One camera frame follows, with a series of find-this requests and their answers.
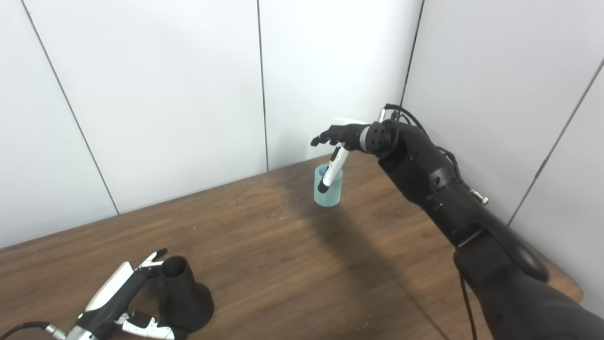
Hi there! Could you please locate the white and black right hand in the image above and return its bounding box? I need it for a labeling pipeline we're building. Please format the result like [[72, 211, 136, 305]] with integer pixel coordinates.
[[310, 118, 371, 194]]

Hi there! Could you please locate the white and black left hand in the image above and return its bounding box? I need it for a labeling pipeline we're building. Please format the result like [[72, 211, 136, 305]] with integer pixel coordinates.
[[75, 248, 189, 340]]

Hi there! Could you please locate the light-blue hose piece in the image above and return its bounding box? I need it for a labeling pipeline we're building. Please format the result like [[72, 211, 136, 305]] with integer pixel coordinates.
[[314, 164, 344, 207]]

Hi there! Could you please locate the black flared nozzle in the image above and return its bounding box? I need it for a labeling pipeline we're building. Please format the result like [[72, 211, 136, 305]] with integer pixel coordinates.
[[159, 255, 215, 332]]

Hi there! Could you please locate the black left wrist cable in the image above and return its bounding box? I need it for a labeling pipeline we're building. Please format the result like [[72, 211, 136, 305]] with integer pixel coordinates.
[[0, 321, 67, 340]]

